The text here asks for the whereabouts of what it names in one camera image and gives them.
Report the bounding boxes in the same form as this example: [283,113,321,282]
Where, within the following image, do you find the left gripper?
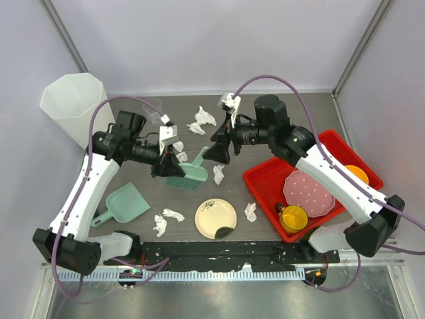
[129,139,185,178]

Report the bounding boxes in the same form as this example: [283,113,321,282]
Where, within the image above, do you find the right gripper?
[203,112,274,165]

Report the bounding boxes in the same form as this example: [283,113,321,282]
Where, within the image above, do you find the green hand brush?
[165,146,209,191]

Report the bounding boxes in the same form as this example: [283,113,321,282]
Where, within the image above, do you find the green dustpan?
[91,183,151,227]

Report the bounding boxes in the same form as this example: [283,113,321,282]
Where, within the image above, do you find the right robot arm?
[203,93,405,263]

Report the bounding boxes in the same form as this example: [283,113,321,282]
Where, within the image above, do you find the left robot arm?
[33,111,185,276]

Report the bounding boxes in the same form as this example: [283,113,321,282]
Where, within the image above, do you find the paper scrap back small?
[187,122,206,136]

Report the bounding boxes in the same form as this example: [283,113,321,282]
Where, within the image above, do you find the paper scrap back large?
[195,106,216,126]

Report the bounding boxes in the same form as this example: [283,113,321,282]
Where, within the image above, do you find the red plastic tray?
[242,130,384,243]

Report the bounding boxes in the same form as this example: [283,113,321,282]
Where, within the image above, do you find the cream round plate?
[195,199,237,240]

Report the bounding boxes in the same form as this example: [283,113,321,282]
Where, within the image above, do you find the clear plastic cup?
[143,98,162,124]

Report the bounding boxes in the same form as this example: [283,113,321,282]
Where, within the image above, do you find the pink dotted plate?
[283,170,336,218]

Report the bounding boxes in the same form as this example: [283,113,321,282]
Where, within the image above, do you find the yellow cup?
[275,203,308,234]

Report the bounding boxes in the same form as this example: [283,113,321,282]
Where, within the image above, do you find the white translucent trash bin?
[40,73,107,150]

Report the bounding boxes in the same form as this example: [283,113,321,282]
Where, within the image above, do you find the orange bowl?
[345,165,369,185]

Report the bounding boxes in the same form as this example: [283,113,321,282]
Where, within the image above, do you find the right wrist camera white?
[217,92,242,128]

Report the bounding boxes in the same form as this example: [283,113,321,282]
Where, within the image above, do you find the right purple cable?
[232,75,425,292]

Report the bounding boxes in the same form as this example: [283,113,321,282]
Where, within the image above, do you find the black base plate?
[120,241,340,272]

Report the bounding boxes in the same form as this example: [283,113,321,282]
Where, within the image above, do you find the white cable duct strip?
[56,268,305,282]

